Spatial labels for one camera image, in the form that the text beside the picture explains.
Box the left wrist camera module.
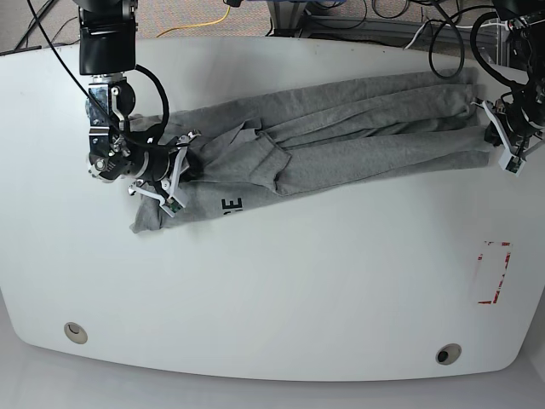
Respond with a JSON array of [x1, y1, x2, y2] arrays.
[[498, 149, 526, 176]]

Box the aluminium frame structure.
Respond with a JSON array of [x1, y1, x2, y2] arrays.
[[267, 0, 512, 65]]

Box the grey t-shirt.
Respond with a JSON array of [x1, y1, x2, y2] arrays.
[[131, 67, 491, 233]]

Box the yellow cable on floor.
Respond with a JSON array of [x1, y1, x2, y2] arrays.
[[156, 0, 242, 37]]

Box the left table grommet hole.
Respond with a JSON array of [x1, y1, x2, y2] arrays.
[[64, 322, 89, 345]]

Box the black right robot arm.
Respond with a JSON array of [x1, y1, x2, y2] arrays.
[[77, 1, 202, 216]]

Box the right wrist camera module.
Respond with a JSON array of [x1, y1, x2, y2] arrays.
[[160, 198, 185, 218]]

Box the red tape rectangle marking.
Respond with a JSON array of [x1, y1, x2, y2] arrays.
[[472, 241, 513, 305]]

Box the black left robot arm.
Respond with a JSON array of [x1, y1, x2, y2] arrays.
[[431, 1, 544, 175]]

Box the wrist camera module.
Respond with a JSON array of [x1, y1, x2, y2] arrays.
[[498, 149, 526, 176], [160, 198, 185, 218]]

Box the right table grommet hole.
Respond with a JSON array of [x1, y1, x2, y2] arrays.
[[435, 343, 462, 366]]

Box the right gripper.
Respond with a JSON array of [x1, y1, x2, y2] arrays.
[[128, 130, 204, 209]]

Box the table grommet hole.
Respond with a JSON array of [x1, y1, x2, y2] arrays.
[[435, 343, 462, 366], [64, 322, 89, 345]]

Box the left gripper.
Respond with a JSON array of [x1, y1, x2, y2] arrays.
[[472, 97, 544, 163]]

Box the white cable on floor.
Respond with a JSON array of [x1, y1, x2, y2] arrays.
[[404, 18, 508, 50]]

